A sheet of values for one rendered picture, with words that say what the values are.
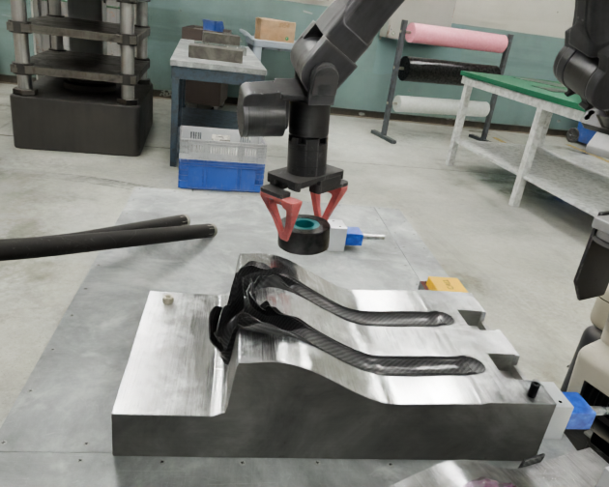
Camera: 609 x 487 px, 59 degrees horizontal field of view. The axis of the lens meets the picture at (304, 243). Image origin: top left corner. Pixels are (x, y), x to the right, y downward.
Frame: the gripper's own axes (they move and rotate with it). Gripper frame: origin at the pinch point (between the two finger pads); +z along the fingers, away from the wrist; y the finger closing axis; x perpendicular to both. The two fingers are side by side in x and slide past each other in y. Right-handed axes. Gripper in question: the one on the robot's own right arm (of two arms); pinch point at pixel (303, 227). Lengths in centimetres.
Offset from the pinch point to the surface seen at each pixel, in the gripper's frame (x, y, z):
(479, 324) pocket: 25.1, -13.2, 11.1
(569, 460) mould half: 44.0, 2.9, 12.3
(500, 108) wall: -259, -687, 100
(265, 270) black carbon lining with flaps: 3.9, 11.5, 1.7
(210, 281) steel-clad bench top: -17.9, 4.2, 15.4
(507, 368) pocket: 32.6, -6.3, 11.3
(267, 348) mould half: 16.5, 23.1, 2.0
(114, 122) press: -337, -151, 67
